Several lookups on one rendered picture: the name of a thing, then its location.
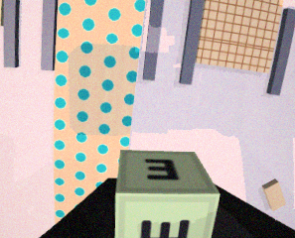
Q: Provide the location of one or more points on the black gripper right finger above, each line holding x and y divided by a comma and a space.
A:
238, 219

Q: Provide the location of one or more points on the pale green letter cube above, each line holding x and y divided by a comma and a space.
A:
164, 194

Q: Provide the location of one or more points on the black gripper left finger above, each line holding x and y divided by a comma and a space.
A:
93, 217

